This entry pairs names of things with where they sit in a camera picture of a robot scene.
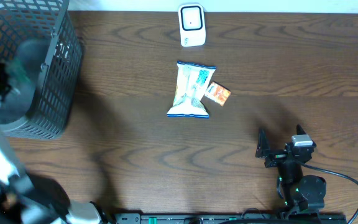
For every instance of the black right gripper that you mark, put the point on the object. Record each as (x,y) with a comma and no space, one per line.
(263,149)

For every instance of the teal snack packet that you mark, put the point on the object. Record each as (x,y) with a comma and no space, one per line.
(17,73)

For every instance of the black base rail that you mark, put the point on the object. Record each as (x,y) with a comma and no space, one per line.
(253,217)

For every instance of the orange Kleenex tissue pack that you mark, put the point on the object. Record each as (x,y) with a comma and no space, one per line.
(217,93)

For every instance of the white barcode scanner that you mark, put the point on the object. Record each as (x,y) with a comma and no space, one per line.
(192,25)

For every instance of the dark grey mesh basket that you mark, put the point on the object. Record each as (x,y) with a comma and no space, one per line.
(40,36)

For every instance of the large white snack bag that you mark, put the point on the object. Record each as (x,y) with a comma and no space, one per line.
(192,82)

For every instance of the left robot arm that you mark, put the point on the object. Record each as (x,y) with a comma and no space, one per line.
(28,198)

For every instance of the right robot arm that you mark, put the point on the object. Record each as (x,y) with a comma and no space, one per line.
(303,194)

